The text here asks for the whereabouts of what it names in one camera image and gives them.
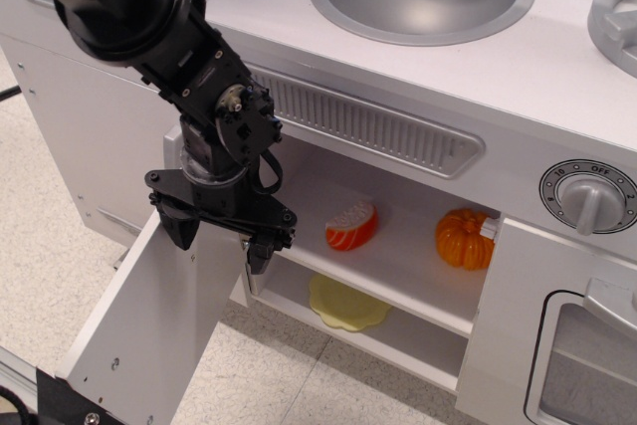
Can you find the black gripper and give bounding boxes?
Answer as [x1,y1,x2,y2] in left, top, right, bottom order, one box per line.
[144,160,297,275]

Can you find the white cabinet door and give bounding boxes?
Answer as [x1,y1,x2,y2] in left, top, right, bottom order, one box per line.
[56,213,246,424]

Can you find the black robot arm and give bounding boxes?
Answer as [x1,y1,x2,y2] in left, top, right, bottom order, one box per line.
[53,0,297,274]

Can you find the white toy kitchen cabinet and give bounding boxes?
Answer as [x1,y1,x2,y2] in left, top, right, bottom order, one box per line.
[1,0,636,424]

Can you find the silver fridge emblem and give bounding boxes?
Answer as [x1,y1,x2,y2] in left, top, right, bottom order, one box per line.
[97,208,142,236]

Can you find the toy salmon sushi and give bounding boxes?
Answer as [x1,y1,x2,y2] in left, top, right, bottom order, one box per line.
[325,200,379,251]

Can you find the yellow toy plate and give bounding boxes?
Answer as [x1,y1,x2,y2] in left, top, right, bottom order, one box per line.
[309,274,392,332]

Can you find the white fridge door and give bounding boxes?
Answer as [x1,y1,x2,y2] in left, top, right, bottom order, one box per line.
[0,32,250,308]

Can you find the silver vent grille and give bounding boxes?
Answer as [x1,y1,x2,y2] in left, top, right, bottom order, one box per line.
[252,67,486,179]

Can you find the orange toy pumpkin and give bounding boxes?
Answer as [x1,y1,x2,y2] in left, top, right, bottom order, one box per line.
[435,208,495,271]

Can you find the silver timer knob dial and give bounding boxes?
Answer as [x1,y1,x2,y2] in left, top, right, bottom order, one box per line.
[538,159,636,236]

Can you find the toy oven door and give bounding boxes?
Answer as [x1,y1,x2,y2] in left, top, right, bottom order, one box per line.
[524,291,636,424]

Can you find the silver toy faucet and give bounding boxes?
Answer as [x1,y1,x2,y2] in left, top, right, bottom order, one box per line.
[587,0,636,77]

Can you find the silver fridge door handle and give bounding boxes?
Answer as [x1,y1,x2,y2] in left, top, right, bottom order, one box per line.
[163,124,184,169]

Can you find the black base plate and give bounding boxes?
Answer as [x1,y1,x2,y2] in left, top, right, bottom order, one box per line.
[36,368,122,425]

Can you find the aluminium frame rail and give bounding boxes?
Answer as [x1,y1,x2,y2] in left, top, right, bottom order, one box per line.
[1,347,38,407]

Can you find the black cable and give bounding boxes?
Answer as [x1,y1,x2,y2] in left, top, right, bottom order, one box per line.
[0,387,36,425]

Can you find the silver oven door handle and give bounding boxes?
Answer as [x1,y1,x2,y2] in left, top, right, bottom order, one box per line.
[582,278,636,340]

